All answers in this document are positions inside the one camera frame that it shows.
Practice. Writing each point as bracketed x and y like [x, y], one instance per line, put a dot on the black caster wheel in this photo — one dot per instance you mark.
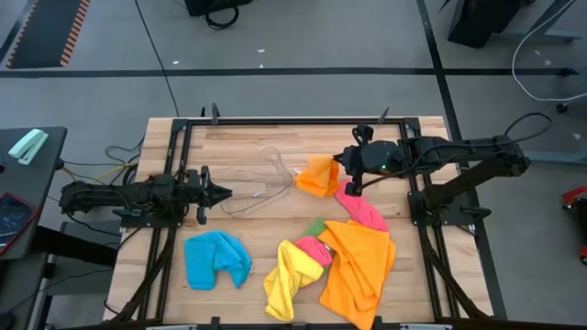
[562, 108]

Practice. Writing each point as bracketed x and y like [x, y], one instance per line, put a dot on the black metal table frame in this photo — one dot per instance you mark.
[293, 121]

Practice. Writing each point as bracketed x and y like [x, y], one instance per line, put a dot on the black orange-striped floor mat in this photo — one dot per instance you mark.
[46, 32]

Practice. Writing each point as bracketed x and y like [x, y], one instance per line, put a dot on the yellow microfiber towel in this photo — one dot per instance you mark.
[289, 284]

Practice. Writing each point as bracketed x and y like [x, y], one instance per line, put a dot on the green microfiber towel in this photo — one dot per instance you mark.
[315, 228]

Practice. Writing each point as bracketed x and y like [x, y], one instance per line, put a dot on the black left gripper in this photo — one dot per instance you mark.
[198, 192]

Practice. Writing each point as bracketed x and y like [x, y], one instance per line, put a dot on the mint green stapler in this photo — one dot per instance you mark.
[27, 146]

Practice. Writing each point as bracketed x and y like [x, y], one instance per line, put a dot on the black floor cabinet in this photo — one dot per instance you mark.
[481, 23]

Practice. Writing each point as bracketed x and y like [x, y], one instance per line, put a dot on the black frame lever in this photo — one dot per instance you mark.
[383, 117]

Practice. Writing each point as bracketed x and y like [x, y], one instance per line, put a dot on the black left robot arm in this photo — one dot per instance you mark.
[101, 194]

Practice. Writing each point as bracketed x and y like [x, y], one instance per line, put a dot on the smartphone with red case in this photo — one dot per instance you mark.
[14, 220]

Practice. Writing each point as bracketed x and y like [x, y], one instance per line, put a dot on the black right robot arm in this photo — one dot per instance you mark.
[458, 151]

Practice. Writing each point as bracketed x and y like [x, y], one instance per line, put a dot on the clear plastic container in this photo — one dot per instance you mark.
[270, 160]

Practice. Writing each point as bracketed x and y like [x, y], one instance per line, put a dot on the long pink microfiber towel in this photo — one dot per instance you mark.
[362, 211]

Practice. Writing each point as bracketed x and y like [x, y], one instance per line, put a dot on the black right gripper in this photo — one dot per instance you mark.
[367, 158]

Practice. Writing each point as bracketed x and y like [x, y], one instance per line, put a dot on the grey metal table foot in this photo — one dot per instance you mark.
[555, 157]

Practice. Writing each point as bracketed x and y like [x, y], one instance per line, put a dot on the red wheeled cart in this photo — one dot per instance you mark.
[575, 194]

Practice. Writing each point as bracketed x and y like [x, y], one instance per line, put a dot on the bunched pink microfiber towel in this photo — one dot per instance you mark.
[316, 249]

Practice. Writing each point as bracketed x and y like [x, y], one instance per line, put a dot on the black side table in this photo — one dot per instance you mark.
[27, 179]

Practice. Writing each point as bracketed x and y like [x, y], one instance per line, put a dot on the small orange microfiber towel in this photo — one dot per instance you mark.
[316, 176]

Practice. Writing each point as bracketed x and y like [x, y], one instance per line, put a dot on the blue microfiber towel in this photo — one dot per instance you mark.
[211, 261]

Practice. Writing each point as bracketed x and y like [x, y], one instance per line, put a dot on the large orange microfiber towel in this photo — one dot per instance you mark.
[357, 275]

